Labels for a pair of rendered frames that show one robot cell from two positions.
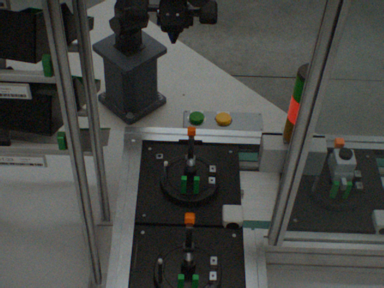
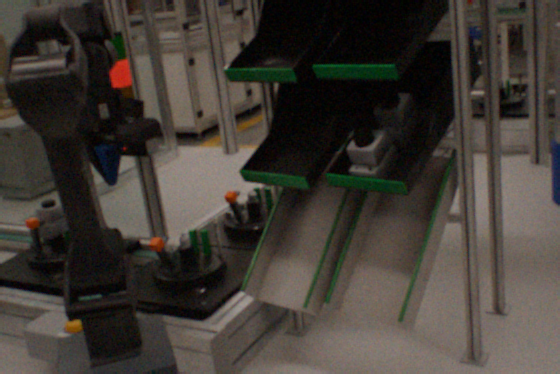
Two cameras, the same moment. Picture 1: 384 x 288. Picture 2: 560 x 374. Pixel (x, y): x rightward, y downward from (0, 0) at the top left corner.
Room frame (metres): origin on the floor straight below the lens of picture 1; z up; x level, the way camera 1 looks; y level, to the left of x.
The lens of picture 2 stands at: (1.80, 0.84, 1.53)
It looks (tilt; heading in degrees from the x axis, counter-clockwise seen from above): 18 degrees down; 213
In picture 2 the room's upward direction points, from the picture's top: 8 degrees counter-clockwise
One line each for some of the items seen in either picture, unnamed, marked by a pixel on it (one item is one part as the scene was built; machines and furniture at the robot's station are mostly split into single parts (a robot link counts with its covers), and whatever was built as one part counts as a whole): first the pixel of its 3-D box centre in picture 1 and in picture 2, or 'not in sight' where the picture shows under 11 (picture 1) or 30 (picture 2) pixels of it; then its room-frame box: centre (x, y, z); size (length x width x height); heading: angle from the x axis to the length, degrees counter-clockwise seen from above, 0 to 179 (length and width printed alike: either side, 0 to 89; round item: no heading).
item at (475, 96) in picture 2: not in sight; (500, 91); (-0.49, 0.24, 1.01); 0.24 x 0.24 x 0.13; 2
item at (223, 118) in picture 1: (223, 119); (77, 326); (1.07, -0.08, 0.96); 0.04 x 0.04 x 0.02
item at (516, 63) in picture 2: not in sight; (503, 62); (-4.52, -0.78, 0.36); 0.60 x 0.40 x 0.15; 94
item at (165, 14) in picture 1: (175, 14); (118, 105); (1.00, 0.05, 1.33); 0.07 x 0.07 x 0.06; 3
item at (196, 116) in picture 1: (196, 119); not in sight; (1.07, -0.01, 0.96); 0.04 x 0.04 x 0.02
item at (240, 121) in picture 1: (222, 128); (81, 342); (1.07, -0.08, 0.93); 0.21 x 0.07 x 0.06; 92
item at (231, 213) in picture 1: (190, 170); (187, 252); (0.85, 0.00, 1.01); 0.24 x 0.24 x 0.13; 2
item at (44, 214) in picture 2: not in sight; (55, 215); (0.86, -0.34, 1.06); 0.08 x 0.04 x 0.07; 3
